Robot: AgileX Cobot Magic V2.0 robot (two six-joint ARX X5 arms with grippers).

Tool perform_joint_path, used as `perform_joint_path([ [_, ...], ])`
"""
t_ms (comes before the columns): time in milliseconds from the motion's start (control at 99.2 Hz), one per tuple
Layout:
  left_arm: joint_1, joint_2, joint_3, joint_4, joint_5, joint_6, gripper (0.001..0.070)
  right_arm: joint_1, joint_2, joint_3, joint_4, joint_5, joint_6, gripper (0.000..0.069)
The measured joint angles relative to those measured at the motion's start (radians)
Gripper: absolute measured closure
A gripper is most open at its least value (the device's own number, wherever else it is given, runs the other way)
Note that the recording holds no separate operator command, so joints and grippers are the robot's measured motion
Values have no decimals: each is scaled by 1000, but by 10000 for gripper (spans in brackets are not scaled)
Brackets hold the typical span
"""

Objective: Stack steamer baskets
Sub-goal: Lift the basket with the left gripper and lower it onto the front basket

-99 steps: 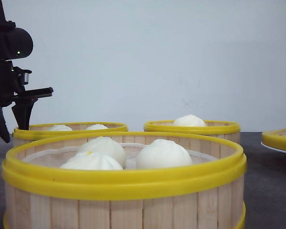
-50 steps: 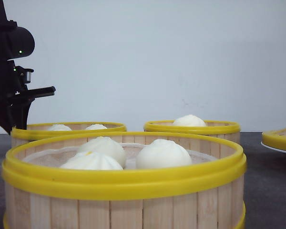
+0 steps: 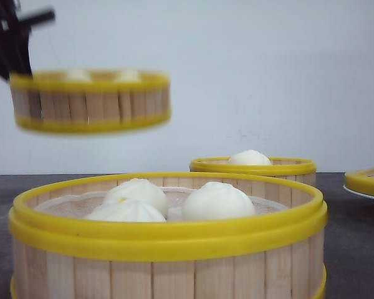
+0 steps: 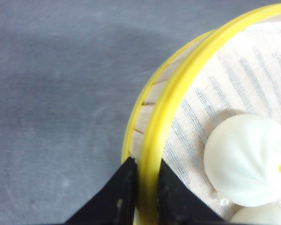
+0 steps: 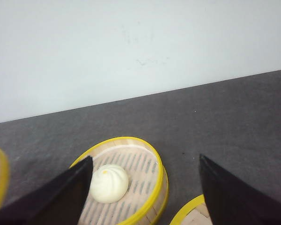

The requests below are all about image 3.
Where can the right white bun front basket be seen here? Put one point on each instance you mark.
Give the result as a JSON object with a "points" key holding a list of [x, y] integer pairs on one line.
{"points": [[217, 200]]}

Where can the white bun in right basket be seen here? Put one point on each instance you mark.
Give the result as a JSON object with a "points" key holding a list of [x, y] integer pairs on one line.
{"points": [[249, 157]]}

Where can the bamboo steamer basket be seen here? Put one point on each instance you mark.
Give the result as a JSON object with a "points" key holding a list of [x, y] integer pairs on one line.
{"points": [[277, 255], [46, 102], [294, 169]]}

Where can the yellow rimmed steamer lid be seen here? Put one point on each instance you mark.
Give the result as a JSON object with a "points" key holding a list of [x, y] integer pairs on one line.
{"points": [[361, 181]]}

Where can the back left white bun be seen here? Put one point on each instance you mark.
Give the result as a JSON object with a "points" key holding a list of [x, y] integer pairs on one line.
{"points": [[141, 190]]}

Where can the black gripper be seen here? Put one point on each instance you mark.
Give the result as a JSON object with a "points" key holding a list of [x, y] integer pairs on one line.
{"points": [[15, 32]]}

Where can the right bun in left basket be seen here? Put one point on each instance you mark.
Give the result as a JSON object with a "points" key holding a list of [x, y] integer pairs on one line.
{"points": [[128, 75]]}

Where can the front left white bun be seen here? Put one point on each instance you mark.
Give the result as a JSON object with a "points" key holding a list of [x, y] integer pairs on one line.
{"points": [[129, 210]]}

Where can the white plate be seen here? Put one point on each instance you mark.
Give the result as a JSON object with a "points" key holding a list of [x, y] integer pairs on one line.
{"points": [[358, 193]]}

